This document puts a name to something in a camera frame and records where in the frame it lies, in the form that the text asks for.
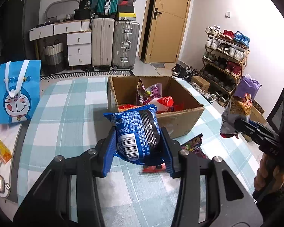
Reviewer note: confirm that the yellow orange box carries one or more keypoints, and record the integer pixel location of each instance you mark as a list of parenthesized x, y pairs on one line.
[(5, 153)]

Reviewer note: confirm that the small cardboard box by rack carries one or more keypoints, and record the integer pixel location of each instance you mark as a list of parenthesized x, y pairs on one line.
[(202, 83)]

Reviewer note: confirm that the wooden door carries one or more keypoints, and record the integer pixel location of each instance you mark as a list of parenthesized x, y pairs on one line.
[(163, 30)]

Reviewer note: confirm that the round desk mirror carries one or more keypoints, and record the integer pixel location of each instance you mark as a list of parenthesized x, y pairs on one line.
[(60, 10)]

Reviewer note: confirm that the white red noodle snack bag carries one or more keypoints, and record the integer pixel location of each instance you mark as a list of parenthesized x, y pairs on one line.
[(125, 107)]

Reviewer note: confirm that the silver purple snack bag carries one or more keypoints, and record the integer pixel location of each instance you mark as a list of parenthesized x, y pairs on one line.
[(237, 108)]

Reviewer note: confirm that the black bag on desk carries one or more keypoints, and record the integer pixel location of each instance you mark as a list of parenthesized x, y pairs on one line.
[(85, 4)]

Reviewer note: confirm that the silver suitcase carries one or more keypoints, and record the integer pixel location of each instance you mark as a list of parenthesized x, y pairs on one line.
[(125, 42)]

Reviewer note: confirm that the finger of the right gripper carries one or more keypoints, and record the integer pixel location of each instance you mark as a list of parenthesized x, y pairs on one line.
[(249, 128)]

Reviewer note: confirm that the right hand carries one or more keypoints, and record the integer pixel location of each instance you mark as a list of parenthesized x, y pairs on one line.
[(262, 174)]

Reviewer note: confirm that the woven laundry basket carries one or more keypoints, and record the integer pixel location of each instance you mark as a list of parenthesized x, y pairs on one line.
[(54, 57)]

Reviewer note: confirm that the white drawer desk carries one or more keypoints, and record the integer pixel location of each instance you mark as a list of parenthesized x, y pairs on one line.
[(76, 37)]

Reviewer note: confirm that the blue Doraemon tote bag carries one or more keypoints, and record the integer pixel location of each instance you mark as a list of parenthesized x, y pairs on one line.
[(19, 90)]

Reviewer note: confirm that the small red candy packet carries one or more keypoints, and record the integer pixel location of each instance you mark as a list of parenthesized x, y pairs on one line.
[(154, 169)]

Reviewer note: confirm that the black refrigerator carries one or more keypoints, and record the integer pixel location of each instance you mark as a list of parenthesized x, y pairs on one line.
[(17, 18)]

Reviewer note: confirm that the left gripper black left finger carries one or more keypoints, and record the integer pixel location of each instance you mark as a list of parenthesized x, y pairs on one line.
[(65, 194)]

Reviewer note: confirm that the wooden shoe rack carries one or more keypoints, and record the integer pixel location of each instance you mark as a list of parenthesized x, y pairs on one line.
[(224, 61)]

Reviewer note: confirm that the red chips bag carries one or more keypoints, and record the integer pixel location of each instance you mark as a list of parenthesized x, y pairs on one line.
[(176, 107)]

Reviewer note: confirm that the beige suitcase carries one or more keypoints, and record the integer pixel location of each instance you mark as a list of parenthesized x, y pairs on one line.
[(102, 42)]

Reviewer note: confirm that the stacked shoe boxes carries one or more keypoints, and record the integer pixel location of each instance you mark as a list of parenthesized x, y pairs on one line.
[(126, 10)]

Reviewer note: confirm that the white earbuds case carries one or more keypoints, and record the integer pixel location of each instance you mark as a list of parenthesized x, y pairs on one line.
[(4, 186)]

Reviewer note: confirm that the brown cardboard box on floor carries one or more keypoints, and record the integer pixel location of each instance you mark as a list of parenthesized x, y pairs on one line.
[(257, 113)]

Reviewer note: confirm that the red white snack packet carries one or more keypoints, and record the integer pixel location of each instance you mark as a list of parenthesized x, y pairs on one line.
[(163, 103)]

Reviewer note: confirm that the brown SF cardboard box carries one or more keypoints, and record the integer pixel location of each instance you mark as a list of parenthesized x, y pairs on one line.
[(142, 90)]

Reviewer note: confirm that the purple grape candy bag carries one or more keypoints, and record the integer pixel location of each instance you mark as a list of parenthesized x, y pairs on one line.
[(194, 146)]

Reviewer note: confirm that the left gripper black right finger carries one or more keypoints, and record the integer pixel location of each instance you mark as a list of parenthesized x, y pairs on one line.
[(210, 194)]

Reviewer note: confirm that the blue cookie packet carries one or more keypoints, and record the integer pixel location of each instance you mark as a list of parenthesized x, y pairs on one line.
[(138, 135)]

